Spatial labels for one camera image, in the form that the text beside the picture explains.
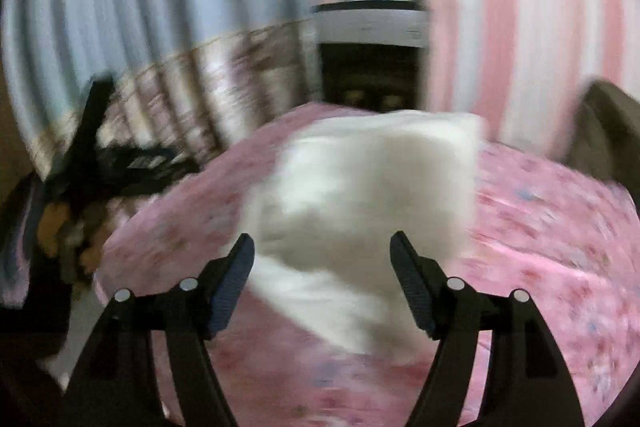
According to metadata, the blue floral curtain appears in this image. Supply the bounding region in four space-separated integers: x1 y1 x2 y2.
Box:
1 0 317 173

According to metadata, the brown plush covered furniture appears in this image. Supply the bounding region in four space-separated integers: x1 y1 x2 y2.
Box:
563 80 640 210

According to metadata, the person left hand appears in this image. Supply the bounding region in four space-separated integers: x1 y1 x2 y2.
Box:
37 202 113 283

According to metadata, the silver black water dispenser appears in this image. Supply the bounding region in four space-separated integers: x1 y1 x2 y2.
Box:
314 0 428 113

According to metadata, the white fleece sweater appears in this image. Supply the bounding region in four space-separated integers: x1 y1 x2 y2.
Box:
239 110 485 362

